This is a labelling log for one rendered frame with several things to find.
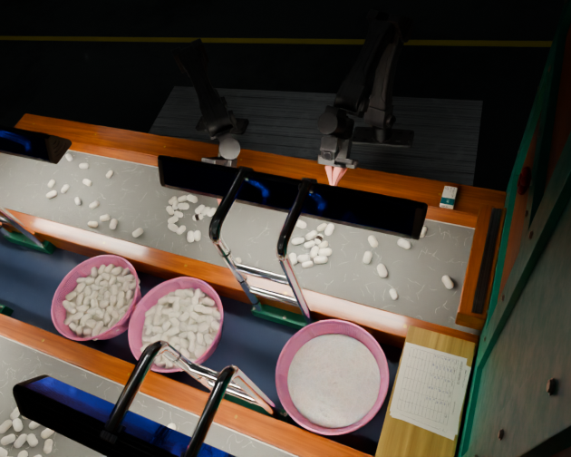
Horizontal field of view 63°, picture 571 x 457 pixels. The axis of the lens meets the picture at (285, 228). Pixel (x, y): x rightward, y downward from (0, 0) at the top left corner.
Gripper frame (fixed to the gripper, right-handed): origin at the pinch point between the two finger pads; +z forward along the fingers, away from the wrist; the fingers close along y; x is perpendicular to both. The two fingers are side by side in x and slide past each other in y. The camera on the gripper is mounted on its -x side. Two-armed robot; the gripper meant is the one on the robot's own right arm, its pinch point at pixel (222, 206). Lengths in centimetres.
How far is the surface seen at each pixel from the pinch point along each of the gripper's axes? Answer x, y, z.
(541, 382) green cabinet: -81, 73, -9
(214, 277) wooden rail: -9.1, 4.9, 18.1
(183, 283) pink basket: -10.2, -4.1, 22.0
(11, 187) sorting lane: 3, -89, 10
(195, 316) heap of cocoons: -15.0, 3.6, 28.2
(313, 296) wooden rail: -8.2, 33.7, 16.6
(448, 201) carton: 13, 61, -12
